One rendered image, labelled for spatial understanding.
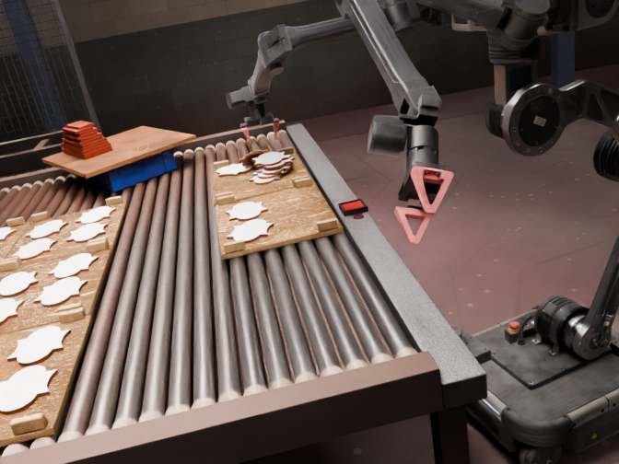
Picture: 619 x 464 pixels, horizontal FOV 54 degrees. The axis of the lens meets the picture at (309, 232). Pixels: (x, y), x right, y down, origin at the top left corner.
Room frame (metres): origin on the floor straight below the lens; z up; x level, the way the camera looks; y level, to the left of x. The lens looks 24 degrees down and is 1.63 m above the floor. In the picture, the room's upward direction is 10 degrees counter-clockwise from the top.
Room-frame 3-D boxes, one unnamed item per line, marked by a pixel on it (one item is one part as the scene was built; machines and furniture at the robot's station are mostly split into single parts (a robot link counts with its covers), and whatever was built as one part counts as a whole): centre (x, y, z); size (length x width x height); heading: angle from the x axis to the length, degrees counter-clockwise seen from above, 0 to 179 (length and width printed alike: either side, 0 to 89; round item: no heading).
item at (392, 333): (1.88, -0.05, 0.90); 1.95 x 0.05 x 0.05; 6
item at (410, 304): (1.89, -0.12, 0.89); 2.08 x 0.09 x 0.06; 6
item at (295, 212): (1.74, 0.10, 0.93); 0.41 x 0.35 x 0.02; 6
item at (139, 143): (2.59, 0.75, 1.03); 0.50 x 0.50 x 0.02; 38
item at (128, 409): (1.82, 0.50, 0.90); 1.95 x 0.05 x 0.05; 6
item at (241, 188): (2.16, 0.15, 0.93); 0.41 x 0.35 x 0.02; 5
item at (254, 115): (2.20, 0.11, 1.16); 0.10 x 0.07 x 0.07; 98
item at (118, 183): (2.53, 0.72, 0.97); 0.31 x 0.31 x 0.10; 38
